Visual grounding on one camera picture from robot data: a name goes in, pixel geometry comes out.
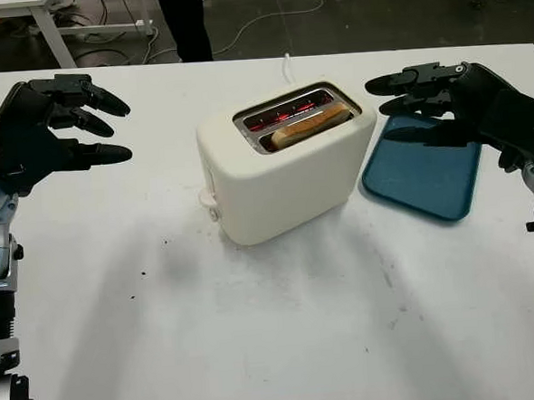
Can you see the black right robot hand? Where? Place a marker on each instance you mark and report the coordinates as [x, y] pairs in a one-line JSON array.
[[492, 109]]

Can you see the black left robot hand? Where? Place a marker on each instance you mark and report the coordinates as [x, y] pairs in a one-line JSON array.
[[18, 142]]

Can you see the slice of toast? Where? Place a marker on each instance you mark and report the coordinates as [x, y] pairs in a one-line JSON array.
[[308, 125]]

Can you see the cream toaster lever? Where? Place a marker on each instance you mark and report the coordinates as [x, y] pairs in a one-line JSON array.
[[206, 198]]

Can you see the cream two-slot toaster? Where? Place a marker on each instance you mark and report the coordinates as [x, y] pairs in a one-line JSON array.
[[284, 185]]

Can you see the blue plastic tray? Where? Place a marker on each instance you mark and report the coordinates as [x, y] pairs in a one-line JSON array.
[[420, 186]]

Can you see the white desk frame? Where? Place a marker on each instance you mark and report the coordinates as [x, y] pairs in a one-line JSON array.
[[53, 36]]

